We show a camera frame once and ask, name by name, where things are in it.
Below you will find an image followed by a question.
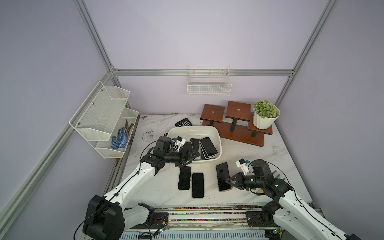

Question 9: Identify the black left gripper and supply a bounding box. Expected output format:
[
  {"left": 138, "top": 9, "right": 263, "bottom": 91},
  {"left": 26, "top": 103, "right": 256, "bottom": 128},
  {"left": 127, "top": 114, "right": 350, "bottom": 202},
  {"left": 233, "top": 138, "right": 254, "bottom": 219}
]
[{"left": 163, "top": 146, "right": 200, "bottom": 169}]

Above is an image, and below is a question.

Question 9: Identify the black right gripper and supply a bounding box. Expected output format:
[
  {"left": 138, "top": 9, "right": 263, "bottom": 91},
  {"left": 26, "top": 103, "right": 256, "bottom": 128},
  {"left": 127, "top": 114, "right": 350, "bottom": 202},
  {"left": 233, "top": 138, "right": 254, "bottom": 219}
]
[{"left": 225, "top": 172, "right": 264, "bottom": 190}]

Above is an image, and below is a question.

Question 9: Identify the black phone placed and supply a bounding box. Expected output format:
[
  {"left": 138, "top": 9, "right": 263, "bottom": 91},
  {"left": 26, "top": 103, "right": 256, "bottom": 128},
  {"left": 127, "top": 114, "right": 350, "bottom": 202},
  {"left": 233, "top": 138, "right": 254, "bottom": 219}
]
[
  {"left": 192, "top": 173, "right": 205, "bottom": 198},
  {"left": 216, "top": 162, "right": 233, "bottom": 192},
  {"left": 178, "top": 167, "right": 192, "bottom": 191}
]

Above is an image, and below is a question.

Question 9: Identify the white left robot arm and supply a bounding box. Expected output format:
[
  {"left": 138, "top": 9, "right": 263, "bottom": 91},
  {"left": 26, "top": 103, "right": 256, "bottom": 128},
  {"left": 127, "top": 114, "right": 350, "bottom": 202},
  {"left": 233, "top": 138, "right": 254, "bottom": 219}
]
[{"left": 78, "top": 137, "right": 200, "bottom": 240}]

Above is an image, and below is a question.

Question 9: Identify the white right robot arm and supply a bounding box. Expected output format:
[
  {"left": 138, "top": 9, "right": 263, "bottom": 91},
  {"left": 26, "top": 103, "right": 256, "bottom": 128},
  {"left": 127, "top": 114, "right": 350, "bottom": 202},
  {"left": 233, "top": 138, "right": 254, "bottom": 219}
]
[{"left": 226, "top": 159, "right": 359, "bottom": 240}]

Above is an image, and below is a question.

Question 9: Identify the white case phone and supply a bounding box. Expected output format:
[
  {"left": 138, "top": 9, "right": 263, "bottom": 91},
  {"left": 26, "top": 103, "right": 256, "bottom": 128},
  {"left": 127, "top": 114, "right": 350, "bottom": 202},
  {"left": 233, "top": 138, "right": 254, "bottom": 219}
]
[{"left": 190, "top": 138, "right": 200, "bottom": 152}]

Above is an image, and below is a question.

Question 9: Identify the blue case phone large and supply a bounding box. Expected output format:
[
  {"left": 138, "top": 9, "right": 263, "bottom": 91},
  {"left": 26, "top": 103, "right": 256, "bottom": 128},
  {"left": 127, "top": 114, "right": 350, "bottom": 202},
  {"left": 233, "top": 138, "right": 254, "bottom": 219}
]
[{"left": 200, "top": 137, "right": 218, "bottom": 159}]

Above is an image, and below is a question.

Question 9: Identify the white plastic storage box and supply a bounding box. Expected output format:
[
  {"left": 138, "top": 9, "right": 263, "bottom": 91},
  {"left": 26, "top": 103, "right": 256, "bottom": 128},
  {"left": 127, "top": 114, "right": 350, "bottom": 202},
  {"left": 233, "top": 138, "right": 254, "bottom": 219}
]
[{"left": 168, "top": 126, "right": 222, "bottom": 162}]

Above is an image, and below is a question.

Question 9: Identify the blue yellow toy fork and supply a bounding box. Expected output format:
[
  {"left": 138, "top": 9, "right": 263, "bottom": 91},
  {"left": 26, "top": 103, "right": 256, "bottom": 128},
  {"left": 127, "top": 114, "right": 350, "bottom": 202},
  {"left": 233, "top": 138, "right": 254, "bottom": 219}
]
[{"left": 256, "top": 171, "right": 286, "bottom": 198}]

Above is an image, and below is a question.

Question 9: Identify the black slotted tray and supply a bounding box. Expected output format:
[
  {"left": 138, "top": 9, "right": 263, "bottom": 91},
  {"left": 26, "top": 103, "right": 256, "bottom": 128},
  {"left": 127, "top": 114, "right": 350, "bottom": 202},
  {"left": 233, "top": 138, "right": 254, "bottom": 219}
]
[{"left": 175, "top": 118, "right": 193, "bottom": 127}]

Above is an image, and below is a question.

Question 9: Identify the brown wooden tiered stand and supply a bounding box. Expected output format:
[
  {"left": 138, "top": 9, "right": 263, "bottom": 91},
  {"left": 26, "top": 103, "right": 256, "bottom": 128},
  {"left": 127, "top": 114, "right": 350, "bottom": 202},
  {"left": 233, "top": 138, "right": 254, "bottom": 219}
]
[{"left": 201, "top": 101, "right": 273, "bottom": 147}]

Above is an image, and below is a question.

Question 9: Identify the white ribbed plant pot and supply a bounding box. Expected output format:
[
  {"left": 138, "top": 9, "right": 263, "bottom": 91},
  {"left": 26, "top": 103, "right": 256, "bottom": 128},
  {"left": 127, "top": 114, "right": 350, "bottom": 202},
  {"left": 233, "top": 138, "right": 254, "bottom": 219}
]
[{"left": 253, "top": 113, "right": 280, "bottom": 130}]

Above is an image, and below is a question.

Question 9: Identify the blue toy in shelf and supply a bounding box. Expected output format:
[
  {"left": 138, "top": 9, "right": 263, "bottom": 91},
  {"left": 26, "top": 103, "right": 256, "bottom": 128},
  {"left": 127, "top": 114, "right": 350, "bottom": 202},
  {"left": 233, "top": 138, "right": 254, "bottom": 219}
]
[{"left": 111, "top": 127, "right": 128, "bottom": 150}]

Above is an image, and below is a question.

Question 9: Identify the green artificial plant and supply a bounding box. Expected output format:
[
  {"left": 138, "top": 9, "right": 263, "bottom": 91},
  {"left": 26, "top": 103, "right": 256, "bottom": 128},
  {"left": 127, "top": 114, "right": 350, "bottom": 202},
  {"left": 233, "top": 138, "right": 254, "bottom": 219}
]
[{"left": 253, "top": 100, "right": 280, "bottom": 119}]

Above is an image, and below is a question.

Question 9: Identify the white mesh upper shelf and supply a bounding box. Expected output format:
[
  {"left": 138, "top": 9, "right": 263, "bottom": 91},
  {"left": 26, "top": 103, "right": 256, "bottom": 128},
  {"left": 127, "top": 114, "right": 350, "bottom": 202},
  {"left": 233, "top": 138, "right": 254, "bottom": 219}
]
[{"left": 69, "top": 82, "right": 131, "bottom": 142}]

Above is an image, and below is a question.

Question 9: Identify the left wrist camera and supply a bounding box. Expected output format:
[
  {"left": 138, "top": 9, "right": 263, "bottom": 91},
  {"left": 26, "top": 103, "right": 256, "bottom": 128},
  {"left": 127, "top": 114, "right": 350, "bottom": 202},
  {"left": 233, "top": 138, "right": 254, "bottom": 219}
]
[{"left": 172, "top": 136, "right": 186, "bottom": 152}]

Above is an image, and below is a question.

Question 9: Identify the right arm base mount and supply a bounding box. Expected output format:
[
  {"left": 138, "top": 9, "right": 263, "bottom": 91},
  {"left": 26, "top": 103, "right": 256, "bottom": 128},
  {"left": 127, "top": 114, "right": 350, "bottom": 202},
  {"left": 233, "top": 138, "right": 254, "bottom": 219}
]
[{"left": 246, "top": 209, "right": 278, "bottom": 228}]

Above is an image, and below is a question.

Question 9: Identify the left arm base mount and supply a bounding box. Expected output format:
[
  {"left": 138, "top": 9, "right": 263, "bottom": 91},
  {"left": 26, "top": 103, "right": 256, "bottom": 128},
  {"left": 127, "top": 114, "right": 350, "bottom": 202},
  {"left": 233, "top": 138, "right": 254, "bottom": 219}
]
[{"left": 131, "top": 210, "right": 169, "bottom": 230}]

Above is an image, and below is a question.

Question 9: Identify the white wire wall basket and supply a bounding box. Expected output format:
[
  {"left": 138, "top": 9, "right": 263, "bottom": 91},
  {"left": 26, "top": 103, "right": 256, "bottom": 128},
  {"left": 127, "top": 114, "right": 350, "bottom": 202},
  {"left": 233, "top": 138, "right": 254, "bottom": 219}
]
[{"left": 187, "top": 65, "right": 232, "bottom": 97}]

